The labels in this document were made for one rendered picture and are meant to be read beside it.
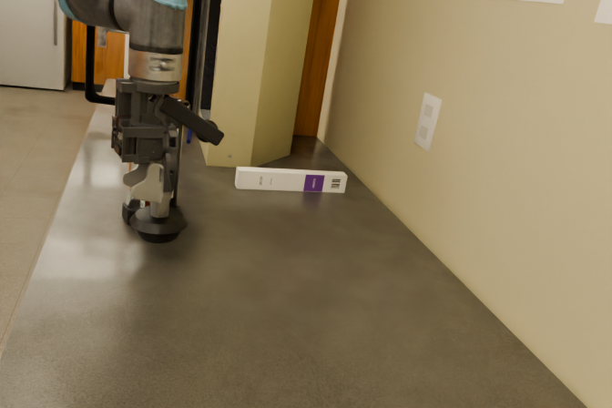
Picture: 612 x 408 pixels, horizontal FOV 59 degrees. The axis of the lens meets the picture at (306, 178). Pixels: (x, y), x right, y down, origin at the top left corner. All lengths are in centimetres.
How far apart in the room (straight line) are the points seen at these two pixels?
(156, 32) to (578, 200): 63
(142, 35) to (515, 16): 61
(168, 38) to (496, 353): 64
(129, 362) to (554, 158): 65
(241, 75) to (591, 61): 77
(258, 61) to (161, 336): 76
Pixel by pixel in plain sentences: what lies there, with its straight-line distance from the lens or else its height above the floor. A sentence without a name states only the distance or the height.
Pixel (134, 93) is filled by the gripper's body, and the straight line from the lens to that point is 80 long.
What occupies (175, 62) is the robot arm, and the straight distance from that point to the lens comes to 80.
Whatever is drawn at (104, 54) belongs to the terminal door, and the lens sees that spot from 165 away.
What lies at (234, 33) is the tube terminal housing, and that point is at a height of 127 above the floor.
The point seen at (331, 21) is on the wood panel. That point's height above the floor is 131.
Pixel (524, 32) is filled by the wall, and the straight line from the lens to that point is 98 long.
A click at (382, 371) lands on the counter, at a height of 94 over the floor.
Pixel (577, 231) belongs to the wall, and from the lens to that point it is 85.
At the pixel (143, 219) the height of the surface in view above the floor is 101.
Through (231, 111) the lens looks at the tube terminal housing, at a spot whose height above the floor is 108.
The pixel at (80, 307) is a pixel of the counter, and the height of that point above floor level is 94.
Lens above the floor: 138
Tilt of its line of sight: 19 degrees down
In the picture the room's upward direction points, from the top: 9 degrees clockwise
